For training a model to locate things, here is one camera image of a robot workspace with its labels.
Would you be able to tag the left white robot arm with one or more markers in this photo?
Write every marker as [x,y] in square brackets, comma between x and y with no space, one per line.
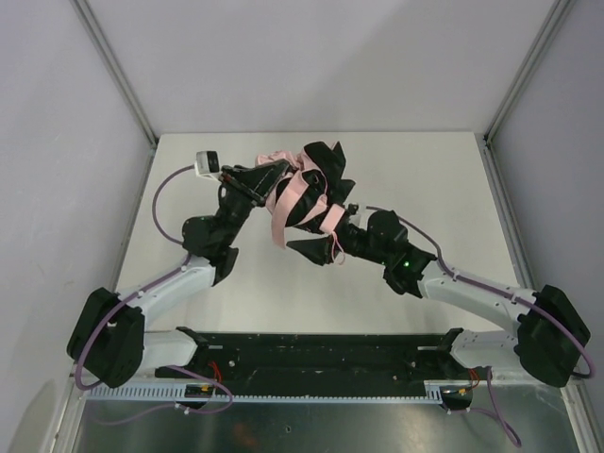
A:
[111,339]

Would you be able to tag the aluminium frame post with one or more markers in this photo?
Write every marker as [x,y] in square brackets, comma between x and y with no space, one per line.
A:
[546,35]
[101,44]

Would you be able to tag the aluminium frame rail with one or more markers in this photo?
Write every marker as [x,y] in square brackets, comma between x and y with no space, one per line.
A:
[507,212]

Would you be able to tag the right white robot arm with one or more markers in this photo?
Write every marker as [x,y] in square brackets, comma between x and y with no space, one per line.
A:
[408,269]

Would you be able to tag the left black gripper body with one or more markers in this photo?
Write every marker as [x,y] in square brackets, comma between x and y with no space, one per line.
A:
[241,186]

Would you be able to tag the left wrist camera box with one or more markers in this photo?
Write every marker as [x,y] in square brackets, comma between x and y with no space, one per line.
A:
[207,165]

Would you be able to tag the right aluminium frame post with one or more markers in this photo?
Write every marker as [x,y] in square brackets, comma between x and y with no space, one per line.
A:
[546,35]

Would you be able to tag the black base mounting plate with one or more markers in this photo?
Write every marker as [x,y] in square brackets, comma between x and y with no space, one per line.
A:
[329,366]

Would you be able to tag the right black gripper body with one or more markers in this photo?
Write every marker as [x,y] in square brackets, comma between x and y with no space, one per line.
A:
[333,226]

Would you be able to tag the left aluminium frame post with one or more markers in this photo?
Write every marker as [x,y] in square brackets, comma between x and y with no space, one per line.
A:
[101,44]

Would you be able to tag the pink folding umbrella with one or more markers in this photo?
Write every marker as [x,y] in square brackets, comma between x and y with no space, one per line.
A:
[308,202]

